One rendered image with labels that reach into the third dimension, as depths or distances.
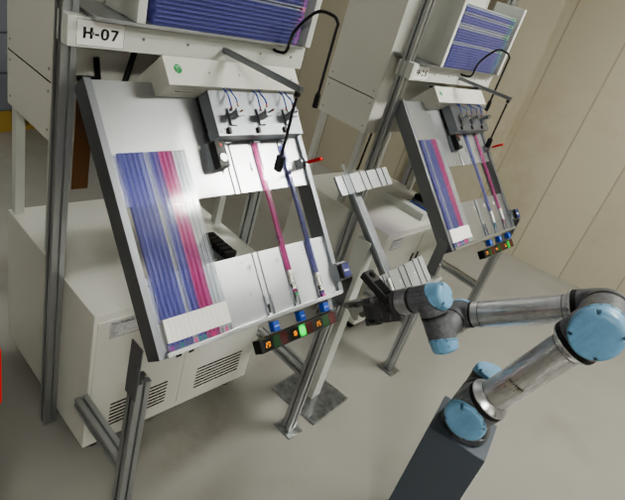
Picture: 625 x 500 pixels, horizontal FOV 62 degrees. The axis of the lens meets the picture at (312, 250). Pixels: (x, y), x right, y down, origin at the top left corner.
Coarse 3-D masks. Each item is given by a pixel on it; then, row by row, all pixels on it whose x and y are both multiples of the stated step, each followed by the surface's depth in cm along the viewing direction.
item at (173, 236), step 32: (128, 160) 130; (160, 160) 136; (128, 192) 128; (160, 192) 134; (192, 192) 141; (160, 224) 132; (192, 224) 139; (160, 256) 131; (192, 256) 137; (160, 288) 129; (192, 288) 135; (192, 320) 133; (224, 320) 140
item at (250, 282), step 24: (312, 240) 171; (216, 264) 143; (240, 264) 149; (264, 264) 155; (240, 288) 147; (264, 288) 153; (288, 288) 160; (312, 288) 167; (240, 312) 146; (264, 312) 151
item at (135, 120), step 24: (96, 96) 128; (120, 96) 133; (144, 96) 138; (120, 120) 132; (144, 120) 136; (168, 120) 141; (192, 120) 147; (120, 144) 130; (144, 144) 135; (168, 144) 140; (192, 144) 146; (240, 144) 158; (264, 144) 164; (288, 144) 172; (192, 168) 144; (240, 168) 156; (264, 168) 163; (216, 192) 148; (240, 192) 154
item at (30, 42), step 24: (24, 0) 140; (48, 0) 131; (96, 0) 135; (24, 24) 143; (48, 24) 133; (24, 48) 146; (48, 48) 136; (24, 72) 149; (48, 72) 138; (120, 72) 149; (24, 96) 152; (48, 96) 141; (24, 120) 165; (48, 120) 144; (24, 144) 169; (48, 144) 149; (24, 168) 173; (48, 168) 152; (24, 192) 177; (216, 216) 209
